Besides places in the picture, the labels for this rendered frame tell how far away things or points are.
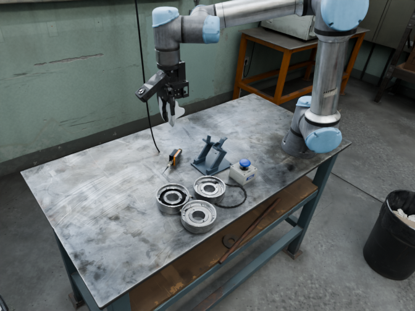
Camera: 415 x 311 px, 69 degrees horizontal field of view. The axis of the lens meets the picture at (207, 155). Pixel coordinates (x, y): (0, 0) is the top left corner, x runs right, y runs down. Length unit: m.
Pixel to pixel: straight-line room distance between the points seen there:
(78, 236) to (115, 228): 0.10
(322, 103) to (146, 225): 0.67
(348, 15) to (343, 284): 1.45
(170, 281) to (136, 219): 0.28
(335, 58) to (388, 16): 3.55
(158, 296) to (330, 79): 0.87
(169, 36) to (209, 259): 0.77
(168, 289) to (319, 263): 1.13
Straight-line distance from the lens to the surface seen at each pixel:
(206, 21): 0.93
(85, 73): 2.44
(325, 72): 1.02
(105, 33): 2.42
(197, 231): 0.89
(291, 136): 1.28
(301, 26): 3.04
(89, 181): 1.10
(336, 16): 0.94
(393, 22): 4.52
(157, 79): 0.99
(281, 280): 1.86
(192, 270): 1.14
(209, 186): 1.03
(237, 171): 1.07
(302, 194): 1.52
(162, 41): 0.94
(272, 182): 1.13
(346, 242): 2.19
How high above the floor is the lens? 1.51
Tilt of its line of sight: 36 degrees down
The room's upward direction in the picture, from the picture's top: 6 degrees clockwise
